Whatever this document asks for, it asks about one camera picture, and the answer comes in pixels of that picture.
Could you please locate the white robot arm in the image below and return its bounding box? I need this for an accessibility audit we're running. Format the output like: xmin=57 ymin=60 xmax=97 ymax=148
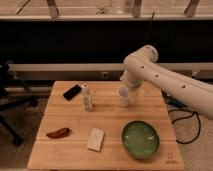
xmin=120 ymin=45 xmax=213 ymax=119

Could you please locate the clear glass bottle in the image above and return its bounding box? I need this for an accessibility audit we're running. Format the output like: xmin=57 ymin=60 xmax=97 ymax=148
xmin=81 ymin=83 xmax=93 ymax=111

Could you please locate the white sponge block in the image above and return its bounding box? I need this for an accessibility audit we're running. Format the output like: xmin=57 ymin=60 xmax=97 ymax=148
xmin=87 ymin=128 xmax=105 ymax=152

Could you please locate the black cable on wall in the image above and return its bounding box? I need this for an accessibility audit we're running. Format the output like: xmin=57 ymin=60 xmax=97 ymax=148
xmin=145 ymin=11 xmax=156 ymax=48

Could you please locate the black phone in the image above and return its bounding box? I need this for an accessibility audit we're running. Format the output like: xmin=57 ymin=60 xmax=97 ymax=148
xmin=63 ymin=85 xmax=82 ymax=100

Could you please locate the black office chair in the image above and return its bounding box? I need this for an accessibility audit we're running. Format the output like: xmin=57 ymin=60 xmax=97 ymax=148
xmin=0 ymin=60 xmax=38 ymax=146

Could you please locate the black cable on floor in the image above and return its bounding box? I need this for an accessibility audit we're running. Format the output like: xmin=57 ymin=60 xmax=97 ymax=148
xmin=164 ymin=94 xmax=202 ymax=145

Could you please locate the blue box on floor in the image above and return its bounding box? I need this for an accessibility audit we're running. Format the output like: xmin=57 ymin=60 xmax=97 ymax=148
xmin=168 ymin=97 xmax=183 ymax=108

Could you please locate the red chili pepper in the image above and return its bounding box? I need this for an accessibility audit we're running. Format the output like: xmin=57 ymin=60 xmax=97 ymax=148
xmin=46 ymin=128 xmax=71 ymax=139

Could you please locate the green ceramic bowl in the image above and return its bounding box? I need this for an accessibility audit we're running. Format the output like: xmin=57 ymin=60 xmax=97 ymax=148
xmin=121 ymin=121 xmax=160 ymax=160

